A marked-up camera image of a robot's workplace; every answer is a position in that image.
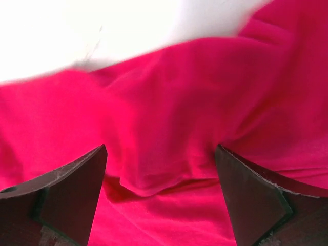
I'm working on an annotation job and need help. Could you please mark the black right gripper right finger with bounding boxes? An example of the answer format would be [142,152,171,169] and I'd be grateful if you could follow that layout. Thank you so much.
[215,145,327,246]

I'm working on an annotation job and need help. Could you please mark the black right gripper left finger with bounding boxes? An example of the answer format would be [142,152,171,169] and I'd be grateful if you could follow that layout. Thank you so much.
[1,145,107,245]

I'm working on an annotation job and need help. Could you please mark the bright red t shirt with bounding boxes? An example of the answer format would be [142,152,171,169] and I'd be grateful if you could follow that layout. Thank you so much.
[1,1,327,245]

